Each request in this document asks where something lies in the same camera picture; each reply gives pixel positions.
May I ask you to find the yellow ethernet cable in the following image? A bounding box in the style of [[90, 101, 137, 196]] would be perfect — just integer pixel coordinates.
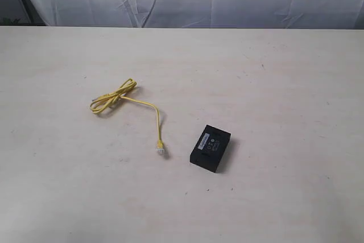
[[90, 77, 166, 156]]

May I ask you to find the small black box device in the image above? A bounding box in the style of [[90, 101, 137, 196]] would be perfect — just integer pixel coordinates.
[[189, 125, 240, 174]]

